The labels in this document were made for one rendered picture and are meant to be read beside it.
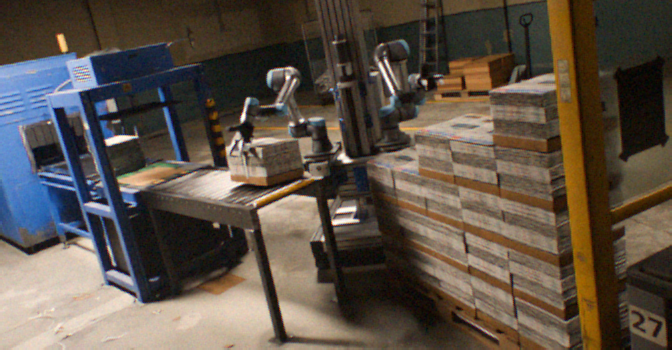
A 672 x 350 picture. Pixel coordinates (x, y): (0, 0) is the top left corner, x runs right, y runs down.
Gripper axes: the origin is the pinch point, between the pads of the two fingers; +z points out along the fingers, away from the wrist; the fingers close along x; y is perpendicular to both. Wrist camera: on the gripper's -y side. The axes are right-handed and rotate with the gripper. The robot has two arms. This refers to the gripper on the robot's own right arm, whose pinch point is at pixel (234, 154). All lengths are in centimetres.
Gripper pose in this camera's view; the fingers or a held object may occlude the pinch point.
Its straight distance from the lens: 342.6
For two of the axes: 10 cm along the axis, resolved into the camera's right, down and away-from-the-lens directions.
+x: -6.7, -0.3, 7.4
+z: -2.3, 9.6, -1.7
